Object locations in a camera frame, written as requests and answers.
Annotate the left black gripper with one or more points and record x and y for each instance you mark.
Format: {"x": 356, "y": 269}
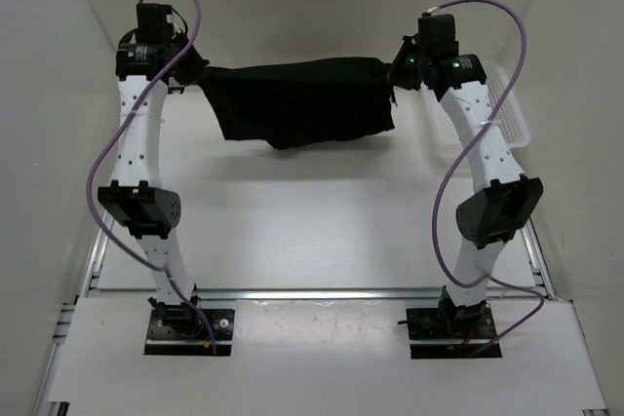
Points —
{"x": 193, "y": 73}

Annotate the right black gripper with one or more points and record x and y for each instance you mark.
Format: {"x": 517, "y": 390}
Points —
{"x": 396, "y": 76}

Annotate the black shorts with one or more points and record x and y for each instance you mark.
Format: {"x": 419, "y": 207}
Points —
{"x": 297, "y": 104}

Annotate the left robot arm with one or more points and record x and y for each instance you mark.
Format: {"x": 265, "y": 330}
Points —
{"x": 135, "y": 197}

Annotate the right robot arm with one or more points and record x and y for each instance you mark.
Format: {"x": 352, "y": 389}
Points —
{"x": 504, "y": 197}

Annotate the white perforated plastic basket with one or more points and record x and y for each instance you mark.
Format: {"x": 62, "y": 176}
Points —
{"x": 510, "y": 116}

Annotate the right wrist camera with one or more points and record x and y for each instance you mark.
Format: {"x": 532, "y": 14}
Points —
{"x": 436, "y": 30}

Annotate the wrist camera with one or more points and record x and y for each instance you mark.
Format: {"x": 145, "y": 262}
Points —
{"x": 436, "y": 30}
{"x": 155, "y": 24}

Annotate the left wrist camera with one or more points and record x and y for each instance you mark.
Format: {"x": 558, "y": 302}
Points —
{"x": 155, "y": 24}

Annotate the aluminium left rail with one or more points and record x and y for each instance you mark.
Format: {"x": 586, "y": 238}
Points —
{"x": 96, "y": 259}

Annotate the aluminium rail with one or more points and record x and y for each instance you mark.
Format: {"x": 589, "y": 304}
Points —
{"x": 323, "y": 294}
{"x": 96, "y": 259}

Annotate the aluminium front rail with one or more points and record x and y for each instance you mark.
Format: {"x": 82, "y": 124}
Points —
{"x": 323, "y": 294}

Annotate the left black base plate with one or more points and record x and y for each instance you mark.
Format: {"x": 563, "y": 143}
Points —
{"x": 176, "y": 338}

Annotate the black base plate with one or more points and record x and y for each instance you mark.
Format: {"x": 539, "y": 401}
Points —
{"x": 176, "y": 338}
{"x": 431, "y": 338}

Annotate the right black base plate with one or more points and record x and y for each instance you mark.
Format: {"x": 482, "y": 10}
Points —
{"x": 431, "y": 338}

